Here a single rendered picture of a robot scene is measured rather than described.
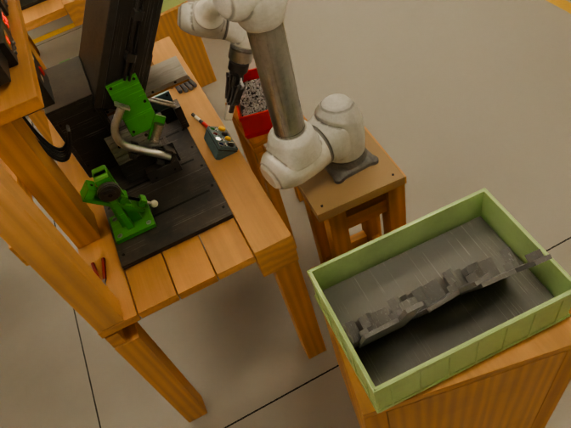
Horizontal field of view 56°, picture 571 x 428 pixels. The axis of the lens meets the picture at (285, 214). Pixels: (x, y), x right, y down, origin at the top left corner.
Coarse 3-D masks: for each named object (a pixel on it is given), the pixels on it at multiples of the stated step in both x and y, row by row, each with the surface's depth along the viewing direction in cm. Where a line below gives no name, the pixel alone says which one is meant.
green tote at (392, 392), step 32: (480, 192) 166; (416, 224) 165; (448, 224) 172; (512, 224) 158; (352, 256) 163; (384, 256) 170; (320, 288) 156; (512, 320) 139; (544, 320) 148; (352, 352) 142; (448, 352) 137; (480, 352) 146; (384, 384) 135; (416, 384) 143
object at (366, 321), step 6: (390, 300) 143; (396, 300) 142; (390, 306) 143; (396, 306) 142; (396, 312) 139; (402, 312) 141; (360, 318) 149; (366, 318) 147; (390, 318) 140; (366, 324) 147; (372, 324) 147; (366, 330) 144
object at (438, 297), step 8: (472, 272) 130; (480, 272) 132; (432, 280) 154; (472, 280) 130; (480, 280) 128; (424, 288) 153; (432, 288) 153; (440, 288) 153; (464, 288) 135; (408, 296) 152; (432, 296) 153; (440, 296) 153; (448, 296) 139; (432, 304) 141; (440, 304) 138; (424, 312) 141
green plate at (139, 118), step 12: (108, 84) 188; (120, 84) 189; (132, 84) 191; (120, 96) 191; (132, 96) 193; (144, 96) 194; (132, 108) 195; (144, 108) 196; (132, 120) 197; (144, 120) 198; (132, 132) 199
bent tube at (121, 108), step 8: (120, 104) 192; (120, 112) 190; (112, 120) 192; (120, 120) 192; (112, 128) 193; (112, 136) 194; (120, 136) 195; (120, 144) 196; (128, 144) 198; (136, 152) 200; (144, 152) 201; (152, 152) 202; (160, 152) 203
